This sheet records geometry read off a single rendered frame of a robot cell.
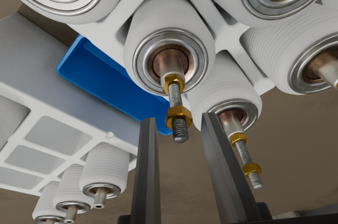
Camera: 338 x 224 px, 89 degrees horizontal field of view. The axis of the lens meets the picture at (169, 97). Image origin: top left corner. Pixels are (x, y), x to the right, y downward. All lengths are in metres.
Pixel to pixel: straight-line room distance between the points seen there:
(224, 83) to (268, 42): 0.07
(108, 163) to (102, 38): 0.25
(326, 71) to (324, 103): 0.58
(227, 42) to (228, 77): 0.05
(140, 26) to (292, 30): 0.16
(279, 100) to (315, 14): 0.47
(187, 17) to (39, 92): 0.28
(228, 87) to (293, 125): 0.63
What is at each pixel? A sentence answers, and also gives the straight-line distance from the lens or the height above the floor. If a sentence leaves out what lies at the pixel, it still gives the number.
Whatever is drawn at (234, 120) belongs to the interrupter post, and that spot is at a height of 0.26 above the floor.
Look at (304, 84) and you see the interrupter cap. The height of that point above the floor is 0.25.
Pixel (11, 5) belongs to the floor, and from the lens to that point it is 0.50.
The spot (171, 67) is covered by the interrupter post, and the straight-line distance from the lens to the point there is 0.15.
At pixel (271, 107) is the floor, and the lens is 0.70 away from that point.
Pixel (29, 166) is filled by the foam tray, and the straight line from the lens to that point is 0.57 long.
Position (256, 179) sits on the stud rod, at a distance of 0.21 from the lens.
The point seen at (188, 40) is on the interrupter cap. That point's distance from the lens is 0.16.
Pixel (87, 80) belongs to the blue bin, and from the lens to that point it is 0.40.
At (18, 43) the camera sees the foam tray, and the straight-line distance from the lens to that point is 0.43.
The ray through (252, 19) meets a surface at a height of 0.25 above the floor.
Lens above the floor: 0.40
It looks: 49 degrees down
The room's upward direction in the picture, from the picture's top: 174 degrees clockwise
